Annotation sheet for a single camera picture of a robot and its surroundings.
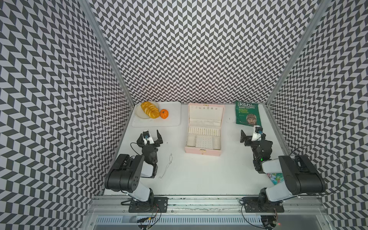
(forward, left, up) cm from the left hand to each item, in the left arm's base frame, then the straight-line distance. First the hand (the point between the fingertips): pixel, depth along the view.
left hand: (149, 132), depth 88 cm
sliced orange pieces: (+24, +5, -6) cm, 26 cm away
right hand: (+1, -63, -2) cm, 63 cm away
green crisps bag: (+23, -70, -10) cm, 75 cm away
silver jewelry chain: (-13, -13, -11) cm, 21 cm away
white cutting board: (+19, -12, -11) cm, 25 cm away
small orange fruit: (+22, -5, -7) cm, 24 cm away
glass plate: (+27, +16, -12) cm, 34 cm away
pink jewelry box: (+9, -35, 0) cm, 36 cm away
